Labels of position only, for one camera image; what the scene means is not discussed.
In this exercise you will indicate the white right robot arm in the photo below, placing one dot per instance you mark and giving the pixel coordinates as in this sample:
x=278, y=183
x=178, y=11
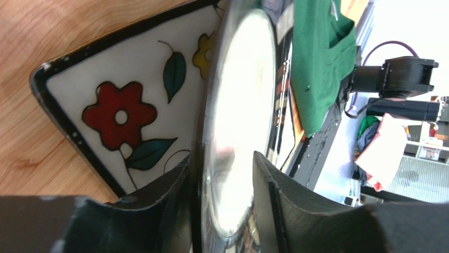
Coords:
x=395, y=81

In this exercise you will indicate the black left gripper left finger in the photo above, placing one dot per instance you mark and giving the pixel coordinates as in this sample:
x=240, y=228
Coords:
x=155, y=218

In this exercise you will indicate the folded dark green t-shirt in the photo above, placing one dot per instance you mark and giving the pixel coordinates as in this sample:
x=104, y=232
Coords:
x=323, y=54

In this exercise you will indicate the aluminium front rail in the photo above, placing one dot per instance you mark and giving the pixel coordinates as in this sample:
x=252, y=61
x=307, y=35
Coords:
x=363, y=30

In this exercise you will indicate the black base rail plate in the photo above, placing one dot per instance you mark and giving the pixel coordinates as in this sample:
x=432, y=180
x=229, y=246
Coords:
x=309, y=157

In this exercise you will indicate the square floral ceramic plate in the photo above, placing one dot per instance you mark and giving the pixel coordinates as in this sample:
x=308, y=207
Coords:
x=130, y=101

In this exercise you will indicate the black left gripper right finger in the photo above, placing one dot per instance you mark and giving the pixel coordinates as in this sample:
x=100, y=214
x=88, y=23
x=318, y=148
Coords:
x=292, y=218

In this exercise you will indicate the round black rimmed plate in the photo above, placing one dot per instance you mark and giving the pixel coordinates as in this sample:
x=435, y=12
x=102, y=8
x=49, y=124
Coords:
x=242, y=113

